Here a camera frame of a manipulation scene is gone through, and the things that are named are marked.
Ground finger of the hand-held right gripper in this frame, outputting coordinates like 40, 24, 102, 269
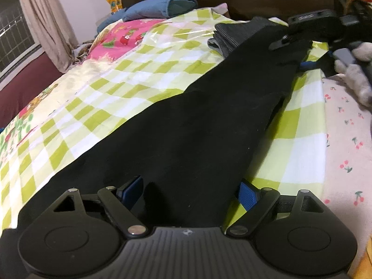
301, 51, 333, 70
269, 33, 313, 51

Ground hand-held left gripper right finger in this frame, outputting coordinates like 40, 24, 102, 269
226, 179, 324, 237

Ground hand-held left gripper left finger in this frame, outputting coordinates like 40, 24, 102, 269
52, 176, 148, 236

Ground black pants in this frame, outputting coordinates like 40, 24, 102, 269
0, 16, 314, 256

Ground person's right hand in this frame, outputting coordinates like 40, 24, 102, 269
334, 42, 372, 106

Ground dark grey folded cloth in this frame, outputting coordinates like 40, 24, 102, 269
208, 20, 258, 59

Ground cherry print pink cloth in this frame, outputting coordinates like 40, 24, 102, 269
321, 74, 372, 279

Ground blue pillow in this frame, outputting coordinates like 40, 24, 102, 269
122, 0, 198, 22

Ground maroon sofa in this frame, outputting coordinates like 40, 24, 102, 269
0, 54, 69, 130

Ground cartoon print pink quilt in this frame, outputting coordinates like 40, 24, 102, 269
0, 1, 229, 163

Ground blue cloth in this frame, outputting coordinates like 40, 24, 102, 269
96, 13, 125, 32

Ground yellow packet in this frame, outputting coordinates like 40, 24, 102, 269
105, 0, 124, 13

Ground beige curtain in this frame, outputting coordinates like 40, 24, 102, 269
16, 0, 79, 74

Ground barred window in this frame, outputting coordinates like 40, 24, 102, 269
0, 1, 41, 73

